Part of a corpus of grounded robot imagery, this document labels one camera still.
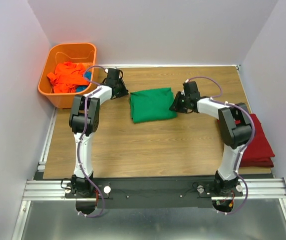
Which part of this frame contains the green t-shirt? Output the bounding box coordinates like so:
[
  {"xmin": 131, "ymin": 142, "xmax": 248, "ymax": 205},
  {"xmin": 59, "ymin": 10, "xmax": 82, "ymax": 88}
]
[{"xmin": 129, "ymin": 87, "xmax": 177, "ymax": 124}]

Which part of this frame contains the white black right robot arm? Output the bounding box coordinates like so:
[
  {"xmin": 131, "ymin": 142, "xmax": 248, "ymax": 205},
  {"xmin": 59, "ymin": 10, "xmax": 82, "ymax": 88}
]
[{"xmin": 169, "ymin": 80, "xmax": 255, "ymax": 196}]

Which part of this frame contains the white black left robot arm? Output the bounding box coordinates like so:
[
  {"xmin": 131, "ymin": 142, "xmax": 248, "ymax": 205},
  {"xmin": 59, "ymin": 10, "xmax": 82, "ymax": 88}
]
[{"xmin": 69, "ymin": 68, "xmax": 128, "ymax": 198}]

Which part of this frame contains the blue t-shirt in basket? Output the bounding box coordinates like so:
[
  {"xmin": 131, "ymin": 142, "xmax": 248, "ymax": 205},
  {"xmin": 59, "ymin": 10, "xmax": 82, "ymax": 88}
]
[{"xmin": 76, "ymin": 71, "xmax": 92, "ymax": 93}]

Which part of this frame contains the orange plastic laundry basket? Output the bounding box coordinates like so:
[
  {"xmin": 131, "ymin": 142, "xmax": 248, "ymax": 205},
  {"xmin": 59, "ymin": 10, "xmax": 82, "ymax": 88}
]
[{"xmin": 38, "ymin": 42, "xmax": 99, "ymax": 109}]

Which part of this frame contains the orange t-shirt in basket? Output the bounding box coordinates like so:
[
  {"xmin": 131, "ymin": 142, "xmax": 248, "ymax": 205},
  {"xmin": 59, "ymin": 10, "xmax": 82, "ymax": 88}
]
[{"xmin": 47, "ymin": 61, "xmax": 86, "ymax": 94}]

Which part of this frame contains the folded dark red t-shirt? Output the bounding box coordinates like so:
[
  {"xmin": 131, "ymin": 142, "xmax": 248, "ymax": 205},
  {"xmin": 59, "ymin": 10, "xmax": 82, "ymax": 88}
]
[{"xmin": 240, "ymin": 114, "xmax": 275, "ymax": 168}]

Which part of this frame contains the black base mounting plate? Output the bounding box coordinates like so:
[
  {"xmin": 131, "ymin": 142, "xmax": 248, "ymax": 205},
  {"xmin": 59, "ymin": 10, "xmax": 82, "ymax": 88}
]
[{"xmin": 61, "ymin": 176, "xmax": 243, "ymax": 214}]

